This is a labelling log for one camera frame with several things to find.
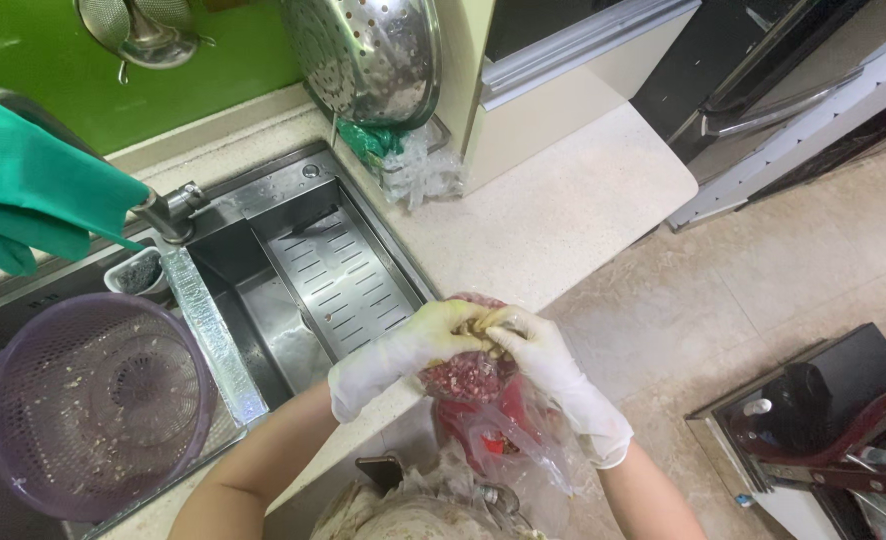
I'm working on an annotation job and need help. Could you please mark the person's right hand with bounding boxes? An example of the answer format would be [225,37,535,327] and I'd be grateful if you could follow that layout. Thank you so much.
[477,306,576,396]

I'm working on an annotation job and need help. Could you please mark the person's left hand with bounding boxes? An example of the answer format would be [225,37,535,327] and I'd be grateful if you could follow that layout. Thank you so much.
[401,299,498,370]

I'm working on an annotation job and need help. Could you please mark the clear bag of minced meat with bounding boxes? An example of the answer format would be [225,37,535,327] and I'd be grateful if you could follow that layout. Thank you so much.
[416,292,520,406]

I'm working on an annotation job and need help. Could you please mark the red plastic bag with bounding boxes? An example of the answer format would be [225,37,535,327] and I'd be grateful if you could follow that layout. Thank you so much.
[434,375,564,477]

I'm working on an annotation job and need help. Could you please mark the slotted steel sink tray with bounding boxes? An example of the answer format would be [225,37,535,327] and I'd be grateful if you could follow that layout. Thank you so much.
[266,205,415,363]

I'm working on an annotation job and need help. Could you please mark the crumpled clear plastic bag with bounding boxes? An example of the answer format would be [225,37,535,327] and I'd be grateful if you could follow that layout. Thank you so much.
[450,375,601,537]

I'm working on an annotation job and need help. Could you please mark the bundle of clear plastic bags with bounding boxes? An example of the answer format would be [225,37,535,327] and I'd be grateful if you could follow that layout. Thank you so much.
[377,123,466,212]

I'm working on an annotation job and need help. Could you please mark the black phone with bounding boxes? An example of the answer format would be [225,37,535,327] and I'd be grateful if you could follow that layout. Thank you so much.
[355,453,406,494]

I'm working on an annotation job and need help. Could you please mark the green plastic bag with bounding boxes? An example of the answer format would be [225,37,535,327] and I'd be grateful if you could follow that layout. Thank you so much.
[336,120,406,168]

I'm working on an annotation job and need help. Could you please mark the stainless steel sink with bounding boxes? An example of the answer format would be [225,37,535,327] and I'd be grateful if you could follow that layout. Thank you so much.
[186,142,438,412]

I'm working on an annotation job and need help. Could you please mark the person's patterned apron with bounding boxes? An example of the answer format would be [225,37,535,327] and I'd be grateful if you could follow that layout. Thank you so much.
[310,448,550,540]

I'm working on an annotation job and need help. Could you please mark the cream kitchen cabinet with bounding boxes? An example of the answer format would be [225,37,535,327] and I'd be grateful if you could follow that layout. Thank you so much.
[434,0,703,198]

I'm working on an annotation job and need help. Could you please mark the silver foil strip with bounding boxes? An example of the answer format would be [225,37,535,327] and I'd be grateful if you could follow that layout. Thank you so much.
[159,246,270,429]

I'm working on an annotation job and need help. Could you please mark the large steel colander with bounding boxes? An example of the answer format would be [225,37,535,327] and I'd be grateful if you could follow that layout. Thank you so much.
[281,0,444,130]

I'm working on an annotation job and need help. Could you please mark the steel kitchen faucet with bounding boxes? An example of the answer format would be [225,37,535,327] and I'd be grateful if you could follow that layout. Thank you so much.
[0,87,212,246]

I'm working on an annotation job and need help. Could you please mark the black square bin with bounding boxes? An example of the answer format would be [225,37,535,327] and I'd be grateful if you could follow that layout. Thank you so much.
[685,322,886,540]

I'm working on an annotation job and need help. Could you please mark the small white sponge holder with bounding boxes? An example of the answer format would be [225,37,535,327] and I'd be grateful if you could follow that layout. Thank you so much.
[104,246,171,298]

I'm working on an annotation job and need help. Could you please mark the black oven appliance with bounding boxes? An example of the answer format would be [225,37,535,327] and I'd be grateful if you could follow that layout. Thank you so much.
[630,0,873,165]

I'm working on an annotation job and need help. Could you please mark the purple plastic colander basket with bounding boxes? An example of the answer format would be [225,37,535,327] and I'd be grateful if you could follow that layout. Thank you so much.
[0,292,219,524]

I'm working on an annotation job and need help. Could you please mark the dark red chair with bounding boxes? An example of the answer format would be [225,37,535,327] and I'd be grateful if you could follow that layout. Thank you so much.
[728,378,886,501]

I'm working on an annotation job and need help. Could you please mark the steel mesh strainer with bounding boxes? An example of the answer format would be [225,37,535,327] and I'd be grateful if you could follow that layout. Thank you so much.
[74,0,217,85]

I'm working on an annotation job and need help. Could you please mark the green rubber glove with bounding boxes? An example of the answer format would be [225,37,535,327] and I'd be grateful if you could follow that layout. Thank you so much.
[0,84,151,290]

